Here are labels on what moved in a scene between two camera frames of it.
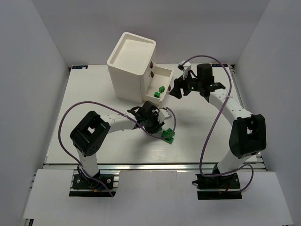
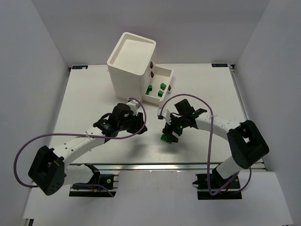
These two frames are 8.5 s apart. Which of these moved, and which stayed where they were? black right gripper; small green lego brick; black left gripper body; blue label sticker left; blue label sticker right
Moved: black right gripper; black left gripper body; small green lego brick
Stayed: blue label sticker right; blue label sticker left
